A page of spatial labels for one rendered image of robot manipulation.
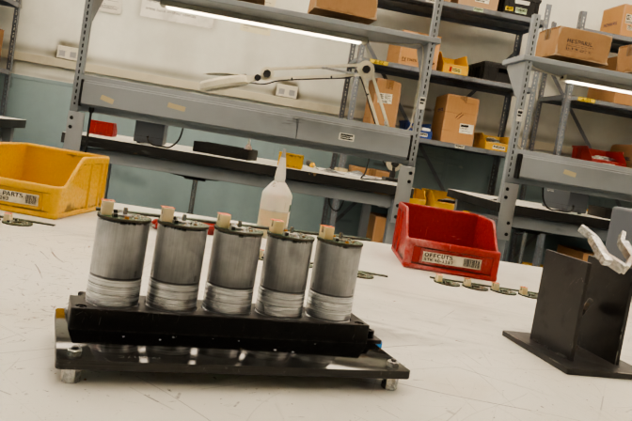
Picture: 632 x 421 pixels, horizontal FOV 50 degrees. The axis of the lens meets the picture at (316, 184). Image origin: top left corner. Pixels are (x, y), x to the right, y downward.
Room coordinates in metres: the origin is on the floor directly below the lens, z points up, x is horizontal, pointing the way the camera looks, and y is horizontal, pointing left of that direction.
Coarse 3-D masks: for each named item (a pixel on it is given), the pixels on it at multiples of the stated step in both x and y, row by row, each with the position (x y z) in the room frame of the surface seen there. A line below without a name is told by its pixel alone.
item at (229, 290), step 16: (224, 240) 0.33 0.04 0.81; (240, 240) 0.33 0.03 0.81; (256, 240) 0.33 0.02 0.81; (224, 256) 0.33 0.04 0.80; (240, 256) 0.33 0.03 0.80; (256, 256) 0.33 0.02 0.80; (208, 272) 0.33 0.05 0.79; (224, 272) 0.33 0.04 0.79; (240, 272) 0.33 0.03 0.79; (256, 272) 0.34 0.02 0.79; (208, 288) 0.33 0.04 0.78; (224, 288) 0.33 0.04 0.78; (240, 288) 0.33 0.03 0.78; (208, 304) 0.33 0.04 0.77; (224, 304) 0.33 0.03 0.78; (240, 304) 0.33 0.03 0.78
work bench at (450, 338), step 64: (0, 256) 0.46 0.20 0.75; (64, 256) 0.49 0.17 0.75; (384, 256) 0.76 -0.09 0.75; (0, 320) 0.33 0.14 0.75; (384, 320) 0.46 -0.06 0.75; (448, 320) 0.49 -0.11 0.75; (512, 320) 0.52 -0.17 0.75; (0, 384) 0.25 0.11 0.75; (64, 384) 0.26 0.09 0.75; (128, 384) 0.27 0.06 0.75; (192, 384) 0.29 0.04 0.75; (256, 384) 0.30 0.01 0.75; (320, 384) 0.31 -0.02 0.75; (448, 384) 0.34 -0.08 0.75; (512, 384) 0.36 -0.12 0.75; (576, 384) 0.38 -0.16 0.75
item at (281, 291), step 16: (272, 240) 0.34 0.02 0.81; (288, 240) 0.34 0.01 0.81; (272, 256) 0.34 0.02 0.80; (288, 256) 0.34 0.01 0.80; (304, 256) 0.34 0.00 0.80; (272, 272) 0.34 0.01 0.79; (288, 272) 0.34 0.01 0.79; (304, 272) 0.34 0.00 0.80; (272, 288) 0.34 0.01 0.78; (288, 288) 0.34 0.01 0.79; (304, 288) 0.35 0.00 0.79; (256, 304) 0.35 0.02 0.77; (272, 304) 0.34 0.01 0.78; (288, 304) 0.34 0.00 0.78
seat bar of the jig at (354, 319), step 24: (72, 312) 0.30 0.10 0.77; (96, 312) 0.30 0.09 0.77; (120, 312) 0.31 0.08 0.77; (144, 312) 0.31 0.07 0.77; (168, 312) 0.32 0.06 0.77; (192, 312) 0.32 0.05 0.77; (240, 336) 0.33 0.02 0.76; (264, 336) 0.33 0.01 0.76; (288, 336) 0.34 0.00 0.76; (312, 336) 0.34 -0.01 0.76; (336, 336) 0.35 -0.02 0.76; (360, 336) 0.35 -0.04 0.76
